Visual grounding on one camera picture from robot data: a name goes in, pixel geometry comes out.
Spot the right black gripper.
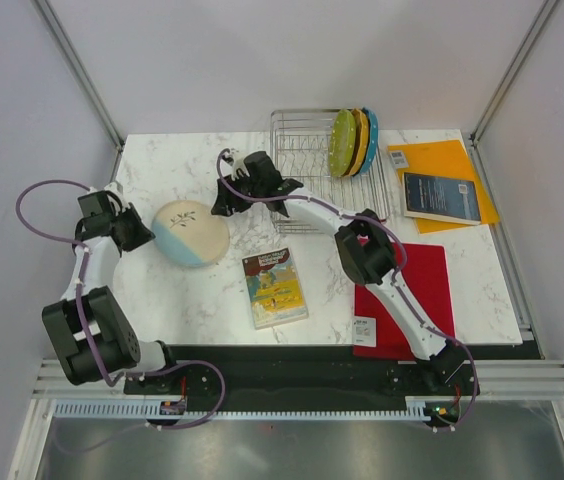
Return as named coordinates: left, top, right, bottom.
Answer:
left=211, top=171, right=264, bottom=219

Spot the cream and blue plate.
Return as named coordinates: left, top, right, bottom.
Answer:
left=151, top=200, right=230, bottom=268

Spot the wire dish rack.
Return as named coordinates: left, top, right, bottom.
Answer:
left=270, top=108, right=391, bottom=221

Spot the paperback book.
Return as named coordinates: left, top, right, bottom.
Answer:
left=241, top=248, right=309, bottom=330

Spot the green polka dot plate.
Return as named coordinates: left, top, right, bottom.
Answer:
left=328, top=109, right=357, bottom=177

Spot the yellow polka dot plate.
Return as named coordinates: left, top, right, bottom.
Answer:
left=345, top=108, right=370, bottom=177

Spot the blue polka dot plate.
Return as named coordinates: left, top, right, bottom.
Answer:
left=359, top=108, right=379, bottom=175

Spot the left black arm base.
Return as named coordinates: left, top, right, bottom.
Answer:
left=123, top=360, right=222, bottom=399

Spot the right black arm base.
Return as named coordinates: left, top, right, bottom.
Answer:
left=387, top=360, right=475, bottom=396

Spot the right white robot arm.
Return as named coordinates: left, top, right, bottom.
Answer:
left=212, top=148, right=476, bottom=394

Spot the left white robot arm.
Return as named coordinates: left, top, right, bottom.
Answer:
left=42, top=188, right=182, bottom=393

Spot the red folder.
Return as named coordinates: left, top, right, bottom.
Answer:
left=353, top=243, right=455, bottom=360

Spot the orange folder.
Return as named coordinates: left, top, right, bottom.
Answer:
left=387, top=140, right=500, bottom=234

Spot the dark blue book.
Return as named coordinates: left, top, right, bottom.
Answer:
left=401, top=172, right=482, bottom=226

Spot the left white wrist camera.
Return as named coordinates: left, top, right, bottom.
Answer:
left=102, top=181, right=128, bottom=213

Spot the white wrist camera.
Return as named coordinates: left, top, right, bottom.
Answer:
left=220, top=148, right=249, bottom=180
left=102, top=181, right=128, bottom=213

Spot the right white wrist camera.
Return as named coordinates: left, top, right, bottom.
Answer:
left=220, top=148, right=249, bottom=180

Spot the white cable duct right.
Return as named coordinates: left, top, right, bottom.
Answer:
left=405, top=396, right=462, bottom=423

